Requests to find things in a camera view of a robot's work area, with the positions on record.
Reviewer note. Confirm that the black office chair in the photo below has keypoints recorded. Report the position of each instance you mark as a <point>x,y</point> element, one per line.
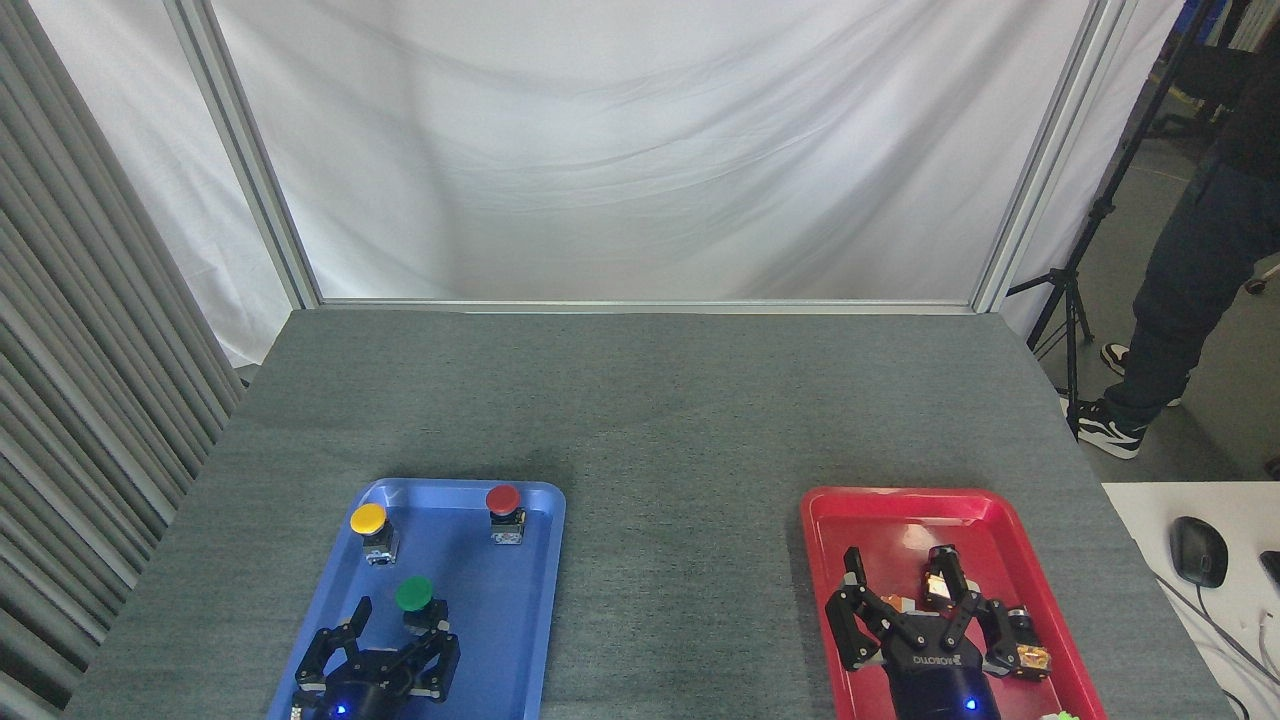
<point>1254,286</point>

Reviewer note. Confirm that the blue plastic tray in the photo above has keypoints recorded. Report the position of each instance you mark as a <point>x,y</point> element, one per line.
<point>490,600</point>

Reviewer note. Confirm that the white and orange switch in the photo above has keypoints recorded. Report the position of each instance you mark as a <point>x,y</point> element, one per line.
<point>898,604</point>

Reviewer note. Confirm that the red push button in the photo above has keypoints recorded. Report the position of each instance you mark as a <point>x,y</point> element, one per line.
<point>503,498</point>

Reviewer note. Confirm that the black tripod stand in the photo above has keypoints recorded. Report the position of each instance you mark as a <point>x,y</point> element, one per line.
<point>1072,330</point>

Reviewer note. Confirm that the person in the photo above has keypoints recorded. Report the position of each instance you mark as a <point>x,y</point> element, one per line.
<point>1190,270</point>

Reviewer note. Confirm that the black switch with orange base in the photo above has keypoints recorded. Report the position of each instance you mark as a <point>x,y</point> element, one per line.
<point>1030,655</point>

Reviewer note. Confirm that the black computer mouse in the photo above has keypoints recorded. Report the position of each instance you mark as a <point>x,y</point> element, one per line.
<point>1198,550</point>

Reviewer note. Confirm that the white desk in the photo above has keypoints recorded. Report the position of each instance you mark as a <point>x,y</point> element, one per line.
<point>1150,510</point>

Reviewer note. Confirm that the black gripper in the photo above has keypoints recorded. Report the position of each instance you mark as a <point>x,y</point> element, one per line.
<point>940,685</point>
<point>365,690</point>

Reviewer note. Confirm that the black flat device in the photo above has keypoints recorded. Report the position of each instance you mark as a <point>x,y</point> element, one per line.
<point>1272,568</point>

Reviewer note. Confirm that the black switch with metal contacts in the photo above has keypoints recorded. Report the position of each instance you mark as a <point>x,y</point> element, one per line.
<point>936,585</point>

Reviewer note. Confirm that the yellow push button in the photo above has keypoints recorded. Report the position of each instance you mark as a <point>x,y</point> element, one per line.
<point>368,518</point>

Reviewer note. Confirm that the white cloth backdrop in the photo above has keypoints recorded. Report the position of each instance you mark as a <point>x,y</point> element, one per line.
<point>640,150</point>

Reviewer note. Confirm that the silver frame crossbar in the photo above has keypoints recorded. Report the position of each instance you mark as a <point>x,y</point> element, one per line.
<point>640,306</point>

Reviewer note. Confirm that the red plastic tray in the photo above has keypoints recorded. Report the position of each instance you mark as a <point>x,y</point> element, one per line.
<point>880,520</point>

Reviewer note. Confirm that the silver frame post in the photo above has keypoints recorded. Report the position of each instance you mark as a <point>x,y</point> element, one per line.
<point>245,150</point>
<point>1050,150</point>

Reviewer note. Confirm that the green push button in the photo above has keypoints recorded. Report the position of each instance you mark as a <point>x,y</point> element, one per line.
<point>413,593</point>

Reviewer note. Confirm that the grey ribbed curtain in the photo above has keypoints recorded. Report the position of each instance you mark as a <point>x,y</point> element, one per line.
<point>80,400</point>

